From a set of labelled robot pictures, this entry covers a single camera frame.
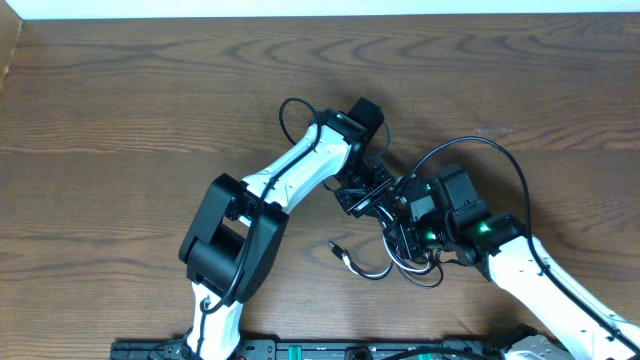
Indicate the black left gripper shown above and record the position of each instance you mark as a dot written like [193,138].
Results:
[360,206]

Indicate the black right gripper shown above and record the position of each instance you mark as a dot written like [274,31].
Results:
[405,238]

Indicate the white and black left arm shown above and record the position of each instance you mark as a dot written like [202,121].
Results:
[231,244]

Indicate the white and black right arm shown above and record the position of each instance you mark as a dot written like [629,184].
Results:
[446,213]

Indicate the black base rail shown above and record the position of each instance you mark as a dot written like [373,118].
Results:
[325,350]

